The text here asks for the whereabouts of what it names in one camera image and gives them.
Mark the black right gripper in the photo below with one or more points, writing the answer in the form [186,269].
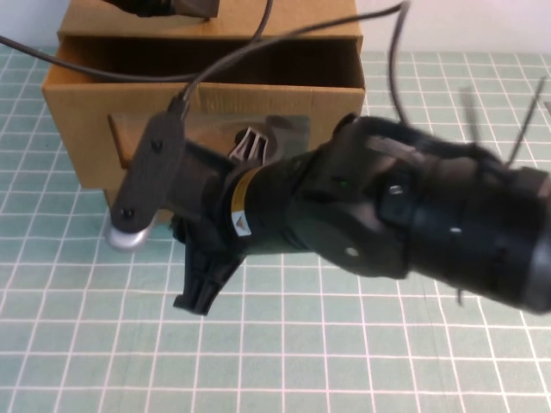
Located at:
[202,202]

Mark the cardboard drawer with window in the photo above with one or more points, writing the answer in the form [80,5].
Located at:
[77,129]

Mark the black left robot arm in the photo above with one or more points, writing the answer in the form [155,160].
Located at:
[150,6]

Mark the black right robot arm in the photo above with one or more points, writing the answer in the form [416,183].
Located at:
[387,223]

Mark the tall cardboard box sleeve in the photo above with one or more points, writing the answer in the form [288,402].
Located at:
[301,17]

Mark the green checked tablecloth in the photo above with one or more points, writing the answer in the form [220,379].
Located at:
[344,365]

